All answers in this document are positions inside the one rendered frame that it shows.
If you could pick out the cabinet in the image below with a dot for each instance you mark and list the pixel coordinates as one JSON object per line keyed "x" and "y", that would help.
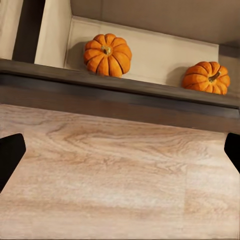
{"x": 42, "y": 43}

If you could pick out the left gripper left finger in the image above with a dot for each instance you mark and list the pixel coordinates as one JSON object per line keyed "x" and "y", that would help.
{"x": 12, "y": 150}

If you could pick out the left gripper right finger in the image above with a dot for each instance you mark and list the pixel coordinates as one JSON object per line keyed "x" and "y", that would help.
{"x": 232, "y": 148}

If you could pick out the pumpkin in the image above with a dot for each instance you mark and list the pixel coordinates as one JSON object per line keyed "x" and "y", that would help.
{"x": 208, "y": 77}
{"x": 107, "y": 55}

